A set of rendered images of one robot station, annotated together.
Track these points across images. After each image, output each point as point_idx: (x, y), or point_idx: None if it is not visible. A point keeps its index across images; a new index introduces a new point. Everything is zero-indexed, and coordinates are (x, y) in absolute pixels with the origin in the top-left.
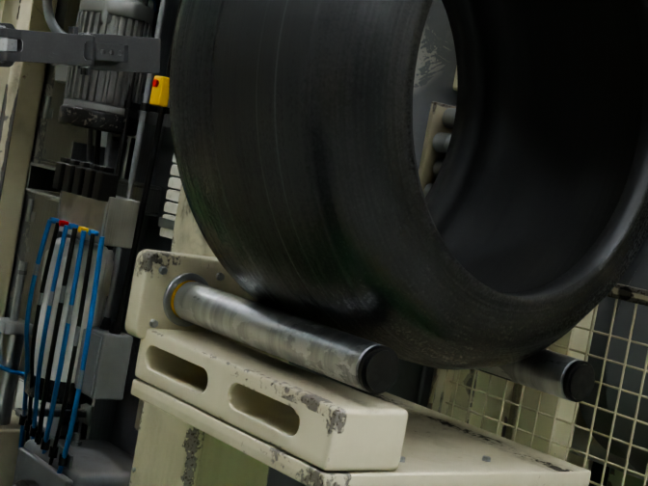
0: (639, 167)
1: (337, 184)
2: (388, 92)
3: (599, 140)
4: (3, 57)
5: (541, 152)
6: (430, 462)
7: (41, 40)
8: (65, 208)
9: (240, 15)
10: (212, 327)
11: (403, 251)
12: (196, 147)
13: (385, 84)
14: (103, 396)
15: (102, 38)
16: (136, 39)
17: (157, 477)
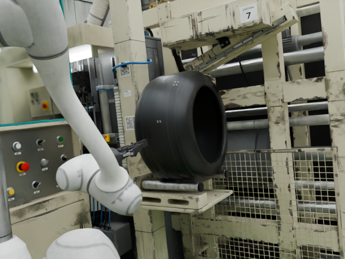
0: (223, 129)
1: (186, 155)
2: (191, 135)
3: (209, 124)
4: (133, 155)
5: (197, 128)
6: (209, 200)
7: (135, 149)
8: None
9: (155, 128)
10: (155, 188)
11: (199, 163)
12: (150, 155)
13: (190, 134)
14: (110, 210)
15: (138, 143)
16: (143, 141)
17: (142, 223)
